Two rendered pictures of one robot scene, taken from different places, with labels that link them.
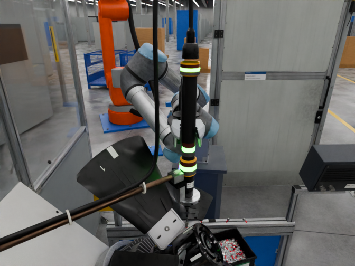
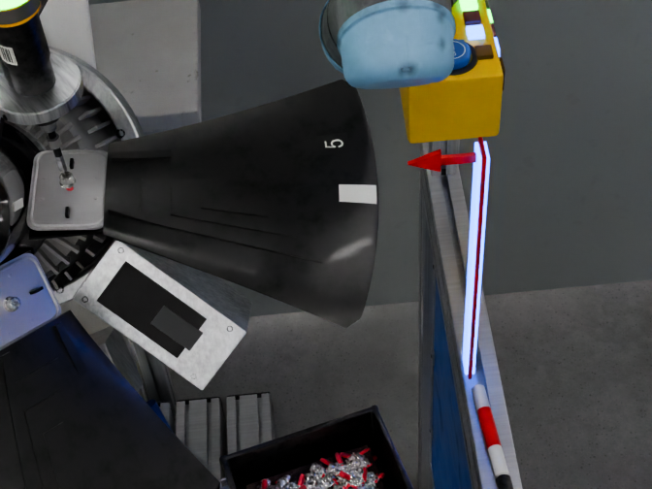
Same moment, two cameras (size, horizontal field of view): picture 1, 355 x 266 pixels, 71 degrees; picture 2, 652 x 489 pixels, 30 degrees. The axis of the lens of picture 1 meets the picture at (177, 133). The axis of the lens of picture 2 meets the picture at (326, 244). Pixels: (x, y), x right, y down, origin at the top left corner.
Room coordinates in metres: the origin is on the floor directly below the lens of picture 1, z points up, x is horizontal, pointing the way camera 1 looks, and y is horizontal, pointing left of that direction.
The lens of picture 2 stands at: (0.79, -0.72, 1.91)
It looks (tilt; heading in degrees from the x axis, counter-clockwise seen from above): 50 degrees down; 92
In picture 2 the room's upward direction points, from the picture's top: 5 degrees counter-clockwise
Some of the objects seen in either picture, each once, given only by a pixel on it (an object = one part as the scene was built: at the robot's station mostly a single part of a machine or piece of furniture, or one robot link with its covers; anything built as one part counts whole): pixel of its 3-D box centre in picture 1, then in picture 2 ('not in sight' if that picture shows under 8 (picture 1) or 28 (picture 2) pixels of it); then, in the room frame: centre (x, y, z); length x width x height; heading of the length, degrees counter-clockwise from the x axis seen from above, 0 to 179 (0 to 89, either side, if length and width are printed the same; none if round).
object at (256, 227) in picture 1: (201, 228); (493, 472); (0.92, -0.11, 0.82); 0.90 x 0.04 x 0.08; 92
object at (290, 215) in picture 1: (293, 203); not in sight; (0.94, -0.54, 0.96); 0.03 x 0.03 x 0.20; 2
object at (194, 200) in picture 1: (184, 184); (16, 39); (0.55, -0.02, 1.34); 0.09 x 0.07 x 0.10; 127
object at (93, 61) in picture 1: (108, 68); not in sight; (7.62, 2.07, 0.49); 1.27 x 0.88 x 0.98; 173
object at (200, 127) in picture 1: (199, 136); not in sight; (0.57, -0.05, 1.48); 0.09 x 0.03 x 0.06; 12
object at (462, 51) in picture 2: not in sight; (451, 54); (0.91, 0.23, 1.08); 0.04 x 0.04 x 0.02
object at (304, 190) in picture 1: (318, 189); not in sight; (0.94, -0.65, 1.04); 0.24 x 0.03 x 0.03; 92
